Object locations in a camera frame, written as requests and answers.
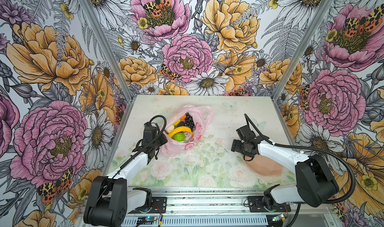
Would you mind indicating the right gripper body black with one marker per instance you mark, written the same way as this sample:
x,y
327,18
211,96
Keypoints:
x,y
240,148

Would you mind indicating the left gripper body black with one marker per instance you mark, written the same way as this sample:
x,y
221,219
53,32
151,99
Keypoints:
x,y
160,141

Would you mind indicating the pink plastic bag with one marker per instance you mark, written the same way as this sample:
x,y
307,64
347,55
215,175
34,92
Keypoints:
x,y
201,115

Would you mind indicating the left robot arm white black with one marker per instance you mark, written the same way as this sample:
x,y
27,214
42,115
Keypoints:
x,y
109,198

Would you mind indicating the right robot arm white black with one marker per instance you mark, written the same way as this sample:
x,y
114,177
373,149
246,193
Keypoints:
x,y
315,183

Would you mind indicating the beige fake garlic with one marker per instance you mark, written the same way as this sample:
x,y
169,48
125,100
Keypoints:
x,y
170,129

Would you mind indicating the yellow fake banana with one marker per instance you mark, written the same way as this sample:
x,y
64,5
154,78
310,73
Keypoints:
x,y
180,129

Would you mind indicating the green fake lime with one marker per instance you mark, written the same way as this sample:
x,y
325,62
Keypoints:
x,y
179,137

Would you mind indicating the yellow fake lemon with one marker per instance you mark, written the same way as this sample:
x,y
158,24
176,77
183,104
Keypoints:
x,y
177,122

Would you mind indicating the dark fake grapes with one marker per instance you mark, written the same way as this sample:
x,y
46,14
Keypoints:
x,y
189,122

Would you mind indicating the pink flower-shaped plate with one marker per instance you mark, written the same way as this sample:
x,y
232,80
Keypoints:
x,y
263,166

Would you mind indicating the right green circuit board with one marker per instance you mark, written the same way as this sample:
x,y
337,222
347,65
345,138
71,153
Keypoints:
x,y
278,218

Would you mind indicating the green circuit board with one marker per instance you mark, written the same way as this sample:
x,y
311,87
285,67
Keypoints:
x,y
278,218
146,220

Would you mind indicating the left green circuit board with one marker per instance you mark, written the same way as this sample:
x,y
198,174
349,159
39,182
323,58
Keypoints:
x,y
146,220

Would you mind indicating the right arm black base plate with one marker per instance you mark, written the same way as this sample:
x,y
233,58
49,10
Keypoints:
x,y
256,204

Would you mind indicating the aluminium rail frame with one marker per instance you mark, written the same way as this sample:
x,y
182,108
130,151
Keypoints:
x,y
210,207

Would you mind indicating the left aluminium corner post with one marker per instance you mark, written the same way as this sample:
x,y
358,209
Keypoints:
x,y
95,24

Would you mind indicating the aluminium corner post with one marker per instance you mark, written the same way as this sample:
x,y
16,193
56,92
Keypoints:
x,y
95,24
323,9

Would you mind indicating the right aluminium corner post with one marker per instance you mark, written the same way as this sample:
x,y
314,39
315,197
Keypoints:
x,y
323,9

